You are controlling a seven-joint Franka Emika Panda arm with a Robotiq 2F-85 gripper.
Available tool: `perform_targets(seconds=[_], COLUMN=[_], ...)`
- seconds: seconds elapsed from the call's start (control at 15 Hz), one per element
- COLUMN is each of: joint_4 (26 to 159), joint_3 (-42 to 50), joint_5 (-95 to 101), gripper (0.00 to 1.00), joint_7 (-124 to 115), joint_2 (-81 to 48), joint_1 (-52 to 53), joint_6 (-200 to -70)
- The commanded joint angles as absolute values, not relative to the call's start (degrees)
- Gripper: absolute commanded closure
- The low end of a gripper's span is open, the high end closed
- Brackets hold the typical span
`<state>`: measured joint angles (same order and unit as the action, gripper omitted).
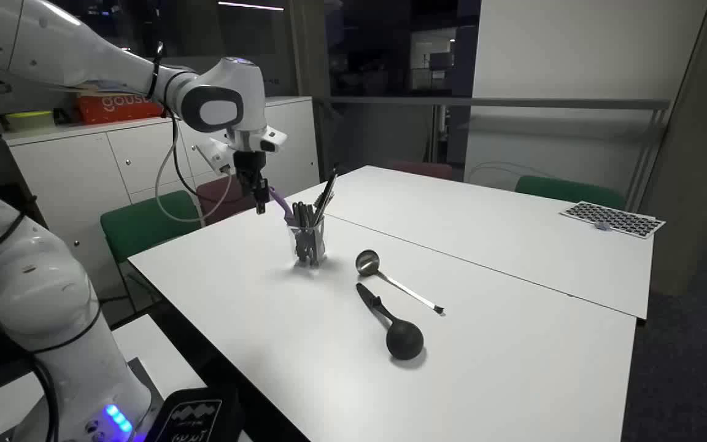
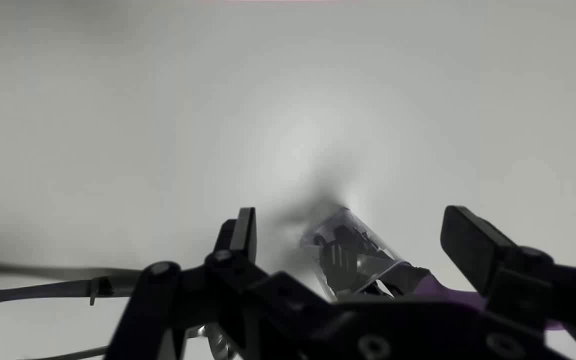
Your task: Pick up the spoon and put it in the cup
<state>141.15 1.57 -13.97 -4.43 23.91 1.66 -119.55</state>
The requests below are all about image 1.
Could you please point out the grey mesh mat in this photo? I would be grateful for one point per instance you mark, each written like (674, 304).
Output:
(612, 219)

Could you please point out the purple bristle brush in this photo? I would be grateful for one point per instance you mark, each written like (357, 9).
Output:
(284, 204)

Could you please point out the silver metal spoon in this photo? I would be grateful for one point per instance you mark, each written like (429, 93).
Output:
(366, 261)

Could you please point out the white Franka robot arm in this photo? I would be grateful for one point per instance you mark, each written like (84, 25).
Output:
(43, 285)

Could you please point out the yellow green flat item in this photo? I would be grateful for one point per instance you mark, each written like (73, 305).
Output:
(27, 122)

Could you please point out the grey metal handrail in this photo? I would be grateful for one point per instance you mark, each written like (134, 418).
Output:
(492, 104)

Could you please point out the orange box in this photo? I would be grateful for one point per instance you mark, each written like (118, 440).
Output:
(116, 109)

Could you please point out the clear glass cup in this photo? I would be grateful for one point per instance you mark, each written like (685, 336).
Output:
(311, 244)

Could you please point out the white storage cabinet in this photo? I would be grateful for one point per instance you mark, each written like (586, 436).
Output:
(84, 175)

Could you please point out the black kitchen tongs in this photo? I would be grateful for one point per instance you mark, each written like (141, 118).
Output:
(326, 197)

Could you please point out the dark red chair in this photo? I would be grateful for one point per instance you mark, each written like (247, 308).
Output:
(221, 197)
(424, 171)

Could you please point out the green chair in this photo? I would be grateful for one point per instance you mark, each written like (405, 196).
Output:
(571, 191)
(146, 222)

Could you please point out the black control box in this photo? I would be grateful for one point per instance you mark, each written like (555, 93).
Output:
(194, 418)

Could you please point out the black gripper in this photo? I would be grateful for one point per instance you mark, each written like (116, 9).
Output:
(248, 171)

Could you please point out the black plastic ladle spoon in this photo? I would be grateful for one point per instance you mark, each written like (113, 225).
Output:
(404, 337)

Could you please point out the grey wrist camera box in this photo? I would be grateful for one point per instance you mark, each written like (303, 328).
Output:
(272, 138)

